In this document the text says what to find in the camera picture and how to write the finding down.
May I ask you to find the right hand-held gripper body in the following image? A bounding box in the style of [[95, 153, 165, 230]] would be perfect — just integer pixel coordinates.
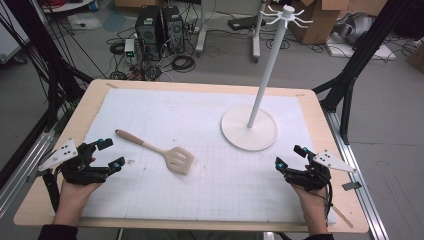
[[284, 149, 358, 192]]

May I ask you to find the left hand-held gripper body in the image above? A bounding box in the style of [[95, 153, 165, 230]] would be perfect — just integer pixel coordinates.
[[38, 138, 111, 185]]

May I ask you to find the black computer tower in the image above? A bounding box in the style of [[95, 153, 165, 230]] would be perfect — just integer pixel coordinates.
[[134, 4, 163, 62], [161, 5, 186, 55]]

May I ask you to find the silver grey bag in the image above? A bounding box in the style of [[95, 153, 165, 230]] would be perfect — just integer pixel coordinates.
[[334, 12, 375, 46]]

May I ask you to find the person's left hand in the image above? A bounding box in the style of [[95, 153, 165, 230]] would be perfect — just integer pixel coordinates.
[[57, 179, 103, 212]]

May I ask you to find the grey tape piece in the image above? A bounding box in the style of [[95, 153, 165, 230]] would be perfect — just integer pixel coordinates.
[[342, 181, 363, 192]]

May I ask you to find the white grid mat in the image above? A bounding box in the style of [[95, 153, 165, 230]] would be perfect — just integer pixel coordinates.
[[81, 88, 338, 224]]

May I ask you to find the aluminium rail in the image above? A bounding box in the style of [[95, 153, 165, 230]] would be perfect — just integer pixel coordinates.
[[322, 109, 390, 240], [0, 131, 57, 219]]

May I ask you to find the flat black box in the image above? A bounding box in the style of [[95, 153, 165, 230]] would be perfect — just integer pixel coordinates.
[[227, 14, 268, 32]]

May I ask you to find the beige slotted spatula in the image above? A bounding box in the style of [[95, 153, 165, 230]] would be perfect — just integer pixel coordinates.
[[114, 129, 195, 177]]

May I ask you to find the white foam board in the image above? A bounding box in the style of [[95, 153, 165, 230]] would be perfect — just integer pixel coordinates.
[[325, 34, 398, 62]]

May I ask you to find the white power supply unit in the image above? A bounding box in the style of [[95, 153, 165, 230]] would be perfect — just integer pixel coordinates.
[[124, 38, 136, 65]]

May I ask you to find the white hook stand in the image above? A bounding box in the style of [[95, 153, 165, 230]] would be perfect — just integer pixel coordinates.
[[220, 3, 314, 152]]

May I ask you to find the thin wooden strip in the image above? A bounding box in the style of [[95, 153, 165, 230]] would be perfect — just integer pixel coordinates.
[[331, 204, 354, 229]]

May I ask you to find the coiled black cable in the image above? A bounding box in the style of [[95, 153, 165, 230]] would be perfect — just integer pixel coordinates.
[[171, 54, 196, 73]]

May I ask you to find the open cardboard box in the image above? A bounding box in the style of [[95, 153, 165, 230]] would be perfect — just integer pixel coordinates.
[[288, 0, 389, 46]]

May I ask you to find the small cardboard box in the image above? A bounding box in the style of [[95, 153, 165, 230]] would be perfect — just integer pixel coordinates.
[[407, 39, 424, 74]]

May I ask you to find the white desk leg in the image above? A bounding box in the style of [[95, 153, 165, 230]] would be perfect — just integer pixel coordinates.
[[251, 0, 268, 64], [195, 0, 208, 57]]

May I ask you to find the person's right hand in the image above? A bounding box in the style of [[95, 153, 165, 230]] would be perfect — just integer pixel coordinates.
[[289, 183, 329, 214]]

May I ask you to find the black metal frame stand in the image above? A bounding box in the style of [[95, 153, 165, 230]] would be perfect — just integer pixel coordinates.
[[0, 0, 95, 189], [312, 0, 415, 145]]

